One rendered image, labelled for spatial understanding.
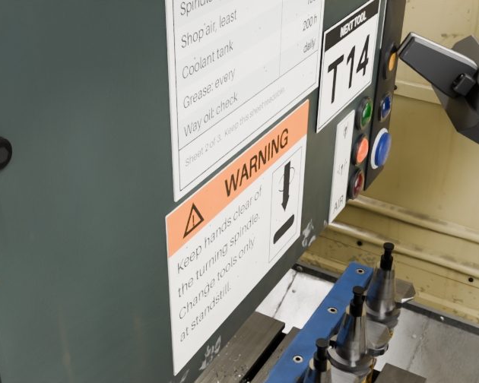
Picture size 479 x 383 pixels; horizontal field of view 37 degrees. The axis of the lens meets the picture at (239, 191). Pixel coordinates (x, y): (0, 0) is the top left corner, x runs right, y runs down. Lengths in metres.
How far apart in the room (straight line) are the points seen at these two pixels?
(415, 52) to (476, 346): 1.10
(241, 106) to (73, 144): 0.13
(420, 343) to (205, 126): 1.31
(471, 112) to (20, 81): 0.41
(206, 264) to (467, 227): 1.14
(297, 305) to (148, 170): 1.37
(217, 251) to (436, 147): 1.07
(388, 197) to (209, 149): 1.18
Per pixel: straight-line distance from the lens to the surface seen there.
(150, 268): 0.34
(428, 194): 1.49
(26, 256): 0.27
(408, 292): 1.11
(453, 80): 0.61
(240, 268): 0.43
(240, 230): 0.42
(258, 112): 0.39
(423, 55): 0.59
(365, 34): 0.53
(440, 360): 1.60
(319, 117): 0.48
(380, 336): 1.03
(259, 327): 1.49
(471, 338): 1.63
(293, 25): 0.41
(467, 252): 1.53
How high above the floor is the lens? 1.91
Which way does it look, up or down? 32 degrees down
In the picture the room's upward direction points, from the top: 1 degrees clockwise
